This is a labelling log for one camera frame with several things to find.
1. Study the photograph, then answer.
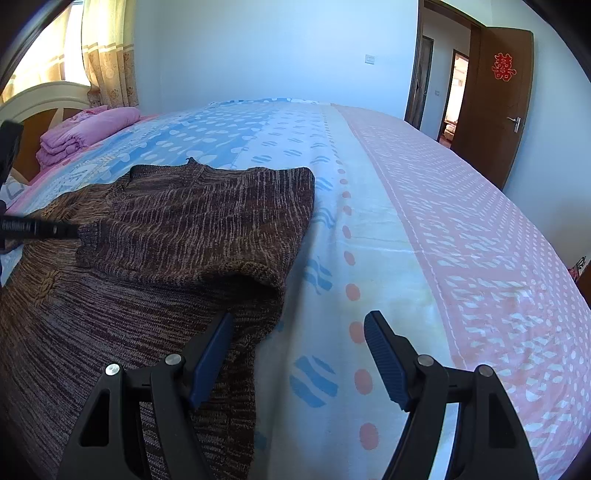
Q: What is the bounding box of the dark wooden hallway door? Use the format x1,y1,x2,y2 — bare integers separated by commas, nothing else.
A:
406,36,435,131

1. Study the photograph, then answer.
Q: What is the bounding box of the red paper door decoration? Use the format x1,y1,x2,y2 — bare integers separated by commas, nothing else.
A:
491,52,516,82

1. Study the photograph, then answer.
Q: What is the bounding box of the brown knitted sweater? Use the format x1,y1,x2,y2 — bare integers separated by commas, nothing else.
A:
0,157,316,480

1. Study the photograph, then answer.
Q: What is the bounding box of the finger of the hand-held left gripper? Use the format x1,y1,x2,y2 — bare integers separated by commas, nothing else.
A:
0,220,80,241

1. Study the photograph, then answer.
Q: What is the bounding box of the white wooden headboard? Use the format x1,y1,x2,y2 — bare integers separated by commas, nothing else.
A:
0,80,93,185

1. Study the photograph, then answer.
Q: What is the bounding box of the beige patterned curtain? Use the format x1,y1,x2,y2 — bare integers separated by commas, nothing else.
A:
81,0,140,112

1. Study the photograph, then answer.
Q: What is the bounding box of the blue pink patterned bed sheet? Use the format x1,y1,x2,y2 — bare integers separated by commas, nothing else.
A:
0,97,591,480

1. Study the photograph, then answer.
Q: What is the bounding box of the brown door frame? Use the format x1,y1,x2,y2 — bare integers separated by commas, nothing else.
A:
404,0,485,139

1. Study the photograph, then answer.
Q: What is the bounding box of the folded pink quilt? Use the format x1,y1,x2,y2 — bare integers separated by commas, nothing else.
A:
36,105,141,168

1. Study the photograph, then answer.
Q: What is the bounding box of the brown wooden door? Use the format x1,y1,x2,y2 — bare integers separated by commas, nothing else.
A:
450,27,535,190

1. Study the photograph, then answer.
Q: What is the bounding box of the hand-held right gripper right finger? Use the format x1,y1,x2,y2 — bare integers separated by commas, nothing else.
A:
364,310,540,480

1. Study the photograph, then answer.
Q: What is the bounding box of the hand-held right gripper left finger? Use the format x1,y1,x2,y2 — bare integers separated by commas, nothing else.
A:
55,312,235,480

